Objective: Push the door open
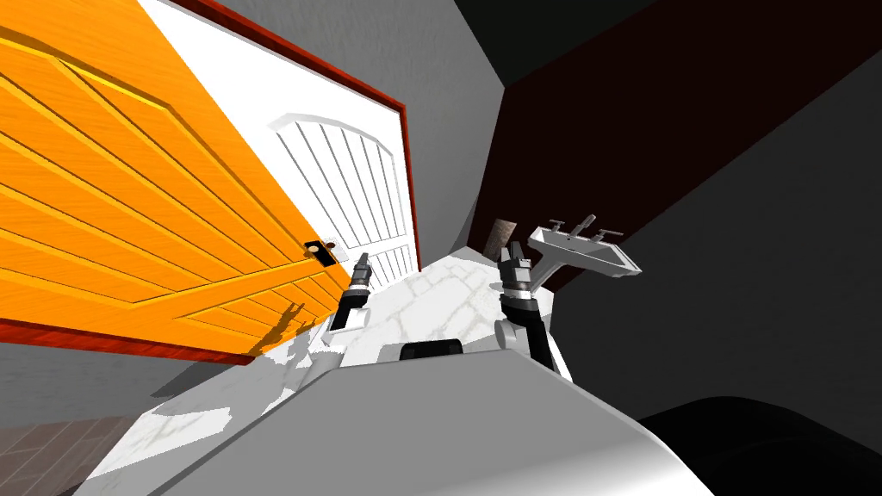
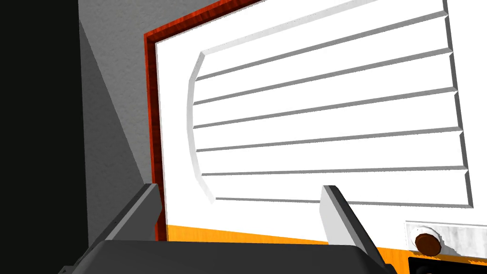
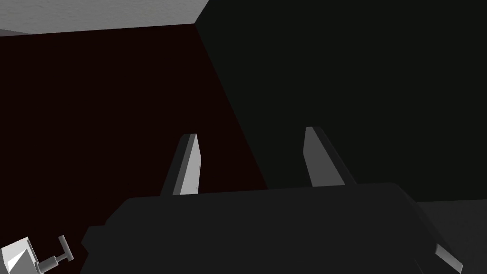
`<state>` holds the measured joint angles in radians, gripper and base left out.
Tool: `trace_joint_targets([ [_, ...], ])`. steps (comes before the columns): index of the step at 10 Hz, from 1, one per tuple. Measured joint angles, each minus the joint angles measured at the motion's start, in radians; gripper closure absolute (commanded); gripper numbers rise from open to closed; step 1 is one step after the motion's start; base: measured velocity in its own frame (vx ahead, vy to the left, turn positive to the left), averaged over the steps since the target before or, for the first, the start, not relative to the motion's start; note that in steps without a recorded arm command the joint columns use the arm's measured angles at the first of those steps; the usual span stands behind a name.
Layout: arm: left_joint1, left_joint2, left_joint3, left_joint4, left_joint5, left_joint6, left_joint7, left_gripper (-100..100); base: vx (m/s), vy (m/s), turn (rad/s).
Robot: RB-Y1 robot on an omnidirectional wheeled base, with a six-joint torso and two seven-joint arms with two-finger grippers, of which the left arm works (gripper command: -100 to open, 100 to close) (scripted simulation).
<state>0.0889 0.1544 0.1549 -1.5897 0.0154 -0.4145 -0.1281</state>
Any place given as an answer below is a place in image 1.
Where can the white panelled door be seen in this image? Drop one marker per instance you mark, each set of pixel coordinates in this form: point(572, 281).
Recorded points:
point(344, 179)

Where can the brown rectangular panel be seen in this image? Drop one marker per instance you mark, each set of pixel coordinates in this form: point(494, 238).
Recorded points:
point(499, 239)

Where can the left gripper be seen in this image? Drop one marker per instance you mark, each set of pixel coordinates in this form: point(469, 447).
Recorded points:
point(361, 277)

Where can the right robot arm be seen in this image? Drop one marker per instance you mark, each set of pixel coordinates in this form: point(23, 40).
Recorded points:
point(529, 331)

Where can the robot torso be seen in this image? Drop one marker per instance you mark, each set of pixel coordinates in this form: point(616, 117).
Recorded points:
point(441, 427)

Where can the orange panelled door leaf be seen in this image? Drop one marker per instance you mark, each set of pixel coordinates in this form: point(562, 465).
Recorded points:
point(124, 207)

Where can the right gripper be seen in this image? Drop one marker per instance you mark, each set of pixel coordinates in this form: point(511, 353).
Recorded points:
point(515, 277)

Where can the black and brass door knob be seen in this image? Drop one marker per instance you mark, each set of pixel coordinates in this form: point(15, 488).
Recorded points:
point(318, 251)

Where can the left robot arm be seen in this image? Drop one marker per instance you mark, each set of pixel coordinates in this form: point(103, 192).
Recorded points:
point(346, 313)

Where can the white pedestal sink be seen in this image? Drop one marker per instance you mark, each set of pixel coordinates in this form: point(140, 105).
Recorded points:
point(582, 249)

